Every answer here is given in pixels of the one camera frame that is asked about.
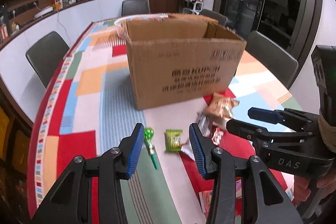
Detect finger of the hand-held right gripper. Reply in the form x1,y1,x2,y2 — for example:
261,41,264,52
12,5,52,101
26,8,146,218
248,107,319,132
226,119,313,146

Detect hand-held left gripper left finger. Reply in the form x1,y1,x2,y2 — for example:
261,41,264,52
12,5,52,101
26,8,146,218
30,123,145,224

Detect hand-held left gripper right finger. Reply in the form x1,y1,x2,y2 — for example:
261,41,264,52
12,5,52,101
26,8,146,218
189,123,303,224

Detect green lollipop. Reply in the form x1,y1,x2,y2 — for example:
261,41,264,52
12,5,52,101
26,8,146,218
143,127,159,170

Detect small green snack packet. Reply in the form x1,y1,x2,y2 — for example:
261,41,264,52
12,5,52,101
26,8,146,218
164,130,183,153

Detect beige snack packet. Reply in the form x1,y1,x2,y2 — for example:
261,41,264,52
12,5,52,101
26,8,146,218
203,92,240,119

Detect small white snack packet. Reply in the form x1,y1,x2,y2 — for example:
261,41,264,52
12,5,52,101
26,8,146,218
197,111,226,132

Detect red chocolate biscuit packet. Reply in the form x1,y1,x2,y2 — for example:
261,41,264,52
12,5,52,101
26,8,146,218
199,190,216,214

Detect brown cardboard box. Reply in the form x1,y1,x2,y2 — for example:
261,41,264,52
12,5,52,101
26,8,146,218
122,13,247,110

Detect person's right hand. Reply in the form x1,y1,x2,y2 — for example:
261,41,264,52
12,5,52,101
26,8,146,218
293,173,336,205

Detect grey dining chair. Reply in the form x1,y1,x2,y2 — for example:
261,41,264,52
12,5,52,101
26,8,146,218
245,30,299,90
199,9,228,28
25,31,70,88
121,0,151,16

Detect colourful patchwork tablecloth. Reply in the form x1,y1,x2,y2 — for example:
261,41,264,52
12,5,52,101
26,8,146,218
28,17,302,224

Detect dark glass display cabinet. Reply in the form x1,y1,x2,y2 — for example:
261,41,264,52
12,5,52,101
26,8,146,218
0,98,34,214

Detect white stool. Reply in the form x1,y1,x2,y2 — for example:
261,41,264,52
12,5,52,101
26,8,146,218
188,1,204,14

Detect white plastic basket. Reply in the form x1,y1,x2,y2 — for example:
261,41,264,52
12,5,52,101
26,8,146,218
114,13,171,38

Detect white sideboard counter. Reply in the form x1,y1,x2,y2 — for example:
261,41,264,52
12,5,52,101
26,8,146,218
0,0,130,98

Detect white round tray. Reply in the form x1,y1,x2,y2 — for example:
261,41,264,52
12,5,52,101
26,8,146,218
34,6,54,18

